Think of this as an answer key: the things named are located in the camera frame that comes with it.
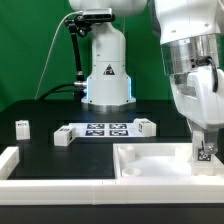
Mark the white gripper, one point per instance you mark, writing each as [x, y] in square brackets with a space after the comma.
[195, 99]

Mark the white square tabletop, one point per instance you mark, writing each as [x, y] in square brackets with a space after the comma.
[161, 160]

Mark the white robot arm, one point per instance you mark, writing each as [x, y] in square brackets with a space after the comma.
[180, 38]

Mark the white U-shaped fence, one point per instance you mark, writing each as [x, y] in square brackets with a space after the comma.
[124, 190]

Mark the fiducial marker sheet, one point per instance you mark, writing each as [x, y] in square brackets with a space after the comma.
[105, 130]

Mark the grey depth camera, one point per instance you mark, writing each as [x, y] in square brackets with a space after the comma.
[97, 14]

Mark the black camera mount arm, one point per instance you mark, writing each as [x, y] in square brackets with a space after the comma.
[77, 46]

